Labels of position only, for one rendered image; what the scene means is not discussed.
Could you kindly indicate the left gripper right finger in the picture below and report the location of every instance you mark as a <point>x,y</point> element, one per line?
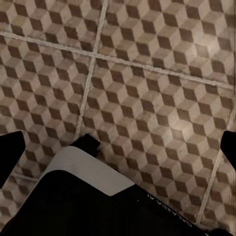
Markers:
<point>228,146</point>

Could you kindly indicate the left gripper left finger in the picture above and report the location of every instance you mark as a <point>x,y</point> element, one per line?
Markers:
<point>12,146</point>

